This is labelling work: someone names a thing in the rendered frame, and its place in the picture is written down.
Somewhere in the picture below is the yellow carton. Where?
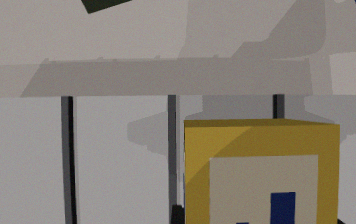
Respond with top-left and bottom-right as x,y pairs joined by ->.
183,118 -> 340,224

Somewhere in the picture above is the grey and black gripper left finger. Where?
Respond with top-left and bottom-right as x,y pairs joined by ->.
171,205 -> 185,224

